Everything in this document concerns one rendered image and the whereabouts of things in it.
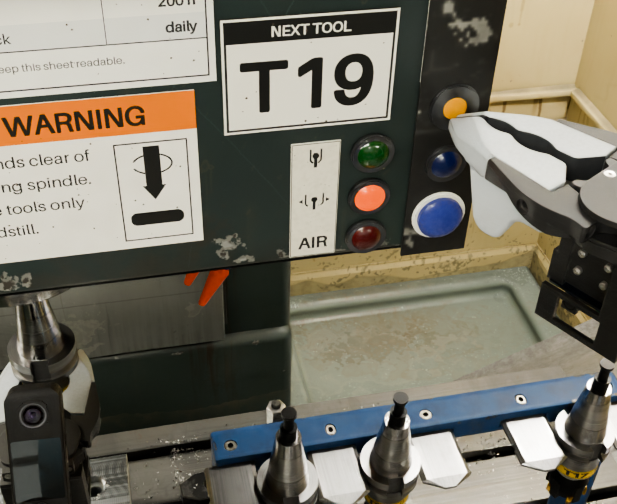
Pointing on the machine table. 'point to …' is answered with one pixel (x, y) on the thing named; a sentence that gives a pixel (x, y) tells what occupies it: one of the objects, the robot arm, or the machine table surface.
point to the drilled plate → (118, 493)
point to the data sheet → (88, 45)
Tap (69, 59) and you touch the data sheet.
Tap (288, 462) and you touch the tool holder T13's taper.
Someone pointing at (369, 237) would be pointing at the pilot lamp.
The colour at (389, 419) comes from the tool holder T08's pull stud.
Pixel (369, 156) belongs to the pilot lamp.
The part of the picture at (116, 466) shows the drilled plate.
